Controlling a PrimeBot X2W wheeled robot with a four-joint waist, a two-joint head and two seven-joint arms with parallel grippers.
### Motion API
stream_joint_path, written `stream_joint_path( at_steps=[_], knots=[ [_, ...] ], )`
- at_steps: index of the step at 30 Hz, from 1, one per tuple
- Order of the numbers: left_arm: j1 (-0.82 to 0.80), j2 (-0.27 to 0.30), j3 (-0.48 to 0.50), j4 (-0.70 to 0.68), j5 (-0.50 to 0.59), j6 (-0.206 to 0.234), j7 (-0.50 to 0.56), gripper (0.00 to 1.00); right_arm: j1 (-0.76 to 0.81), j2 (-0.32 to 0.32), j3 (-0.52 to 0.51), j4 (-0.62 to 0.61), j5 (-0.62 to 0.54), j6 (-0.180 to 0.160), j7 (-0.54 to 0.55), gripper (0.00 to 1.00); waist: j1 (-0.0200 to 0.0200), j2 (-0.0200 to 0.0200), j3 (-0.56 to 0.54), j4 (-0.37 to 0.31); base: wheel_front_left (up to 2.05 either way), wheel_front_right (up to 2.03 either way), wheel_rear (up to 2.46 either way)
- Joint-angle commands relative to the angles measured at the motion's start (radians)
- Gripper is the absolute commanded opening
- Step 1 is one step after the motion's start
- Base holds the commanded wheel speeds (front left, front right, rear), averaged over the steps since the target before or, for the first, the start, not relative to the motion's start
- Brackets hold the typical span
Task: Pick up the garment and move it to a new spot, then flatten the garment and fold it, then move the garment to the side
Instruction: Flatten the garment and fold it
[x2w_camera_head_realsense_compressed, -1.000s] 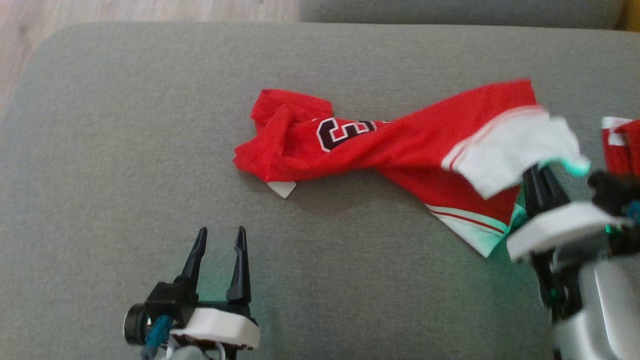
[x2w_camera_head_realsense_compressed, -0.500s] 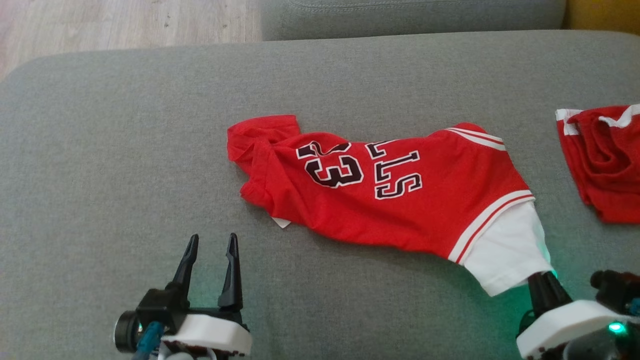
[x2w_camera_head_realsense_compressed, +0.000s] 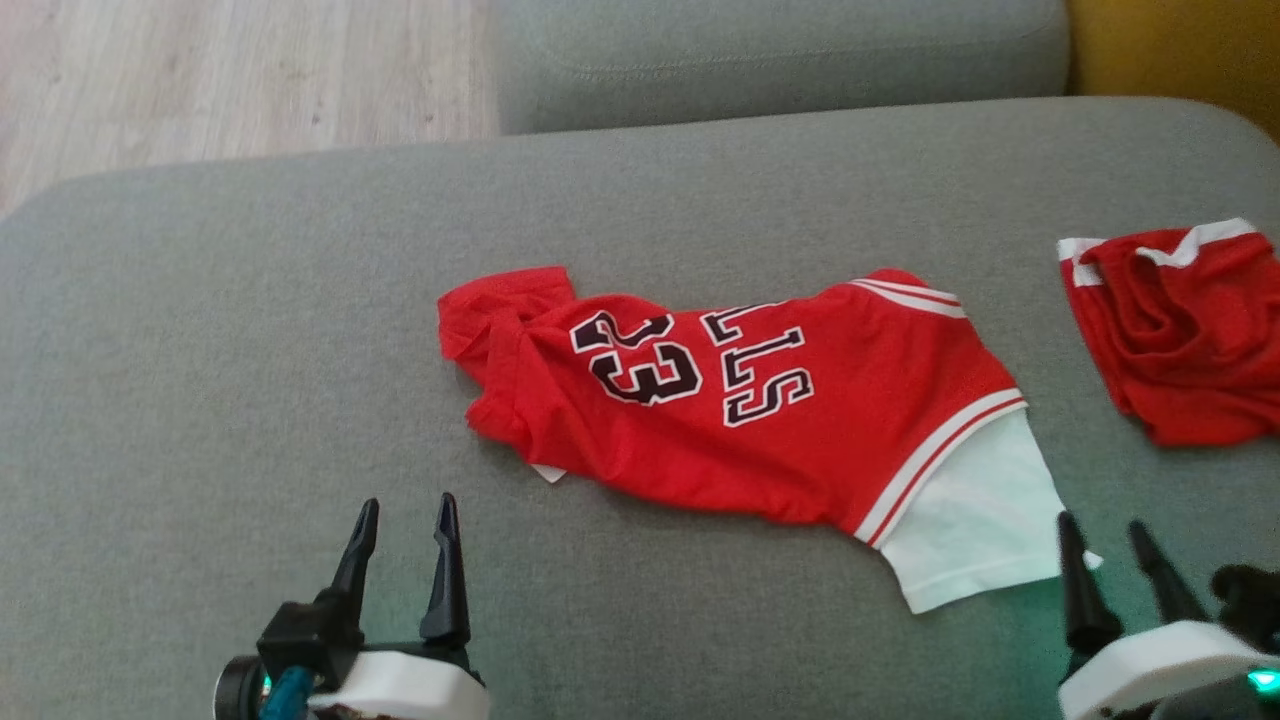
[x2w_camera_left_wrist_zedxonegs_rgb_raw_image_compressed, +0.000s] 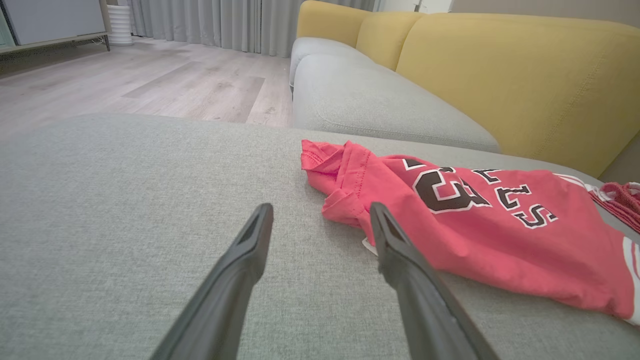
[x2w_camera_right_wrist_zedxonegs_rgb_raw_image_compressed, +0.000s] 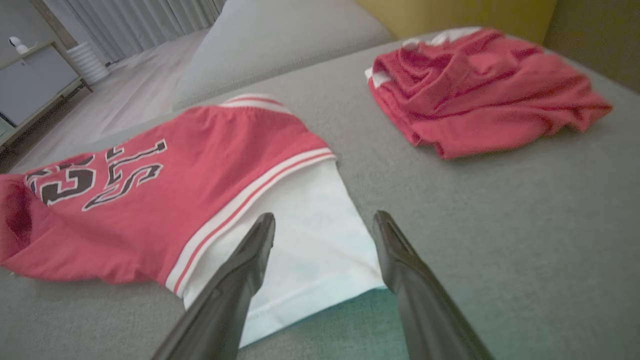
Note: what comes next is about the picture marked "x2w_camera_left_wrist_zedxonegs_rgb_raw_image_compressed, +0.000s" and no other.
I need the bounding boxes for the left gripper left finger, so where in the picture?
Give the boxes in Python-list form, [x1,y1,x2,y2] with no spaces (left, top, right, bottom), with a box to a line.
[149,202,275,360]

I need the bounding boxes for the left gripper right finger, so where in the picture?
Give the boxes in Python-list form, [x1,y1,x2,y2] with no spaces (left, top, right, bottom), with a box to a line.
[369,201,502,360]

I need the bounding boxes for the red lettered basketball jersey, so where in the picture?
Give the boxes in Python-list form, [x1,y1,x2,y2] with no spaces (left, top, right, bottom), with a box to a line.
[300,139,640,326]

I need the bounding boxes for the red shorts with white stripe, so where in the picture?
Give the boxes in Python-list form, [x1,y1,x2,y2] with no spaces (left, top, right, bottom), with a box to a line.
[587,181,640,236]

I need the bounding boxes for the large grey sofa seat cushion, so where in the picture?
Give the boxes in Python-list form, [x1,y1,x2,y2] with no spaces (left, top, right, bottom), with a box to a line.
[0,112,640,360]

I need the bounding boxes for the wide yellow sofa back cushion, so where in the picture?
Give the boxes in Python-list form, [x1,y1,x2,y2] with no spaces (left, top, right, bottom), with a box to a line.
[395,12,640,179]

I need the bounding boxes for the narrow yellow sofa back cushion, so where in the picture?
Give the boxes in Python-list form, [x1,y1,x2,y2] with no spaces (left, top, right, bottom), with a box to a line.
[355,11,426,72]
[296,0,375,49]

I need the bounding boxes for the white ribbed cylinder appliance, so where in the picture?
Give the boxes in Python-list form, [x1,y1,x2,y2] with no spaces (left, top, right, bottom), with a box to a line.
[107,4,135,47]

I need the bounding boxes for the grey cabinet with wooden frame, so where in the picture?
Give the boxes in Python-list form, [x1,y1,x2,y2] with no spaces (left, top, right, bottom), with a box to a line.
[0,0,112,55]

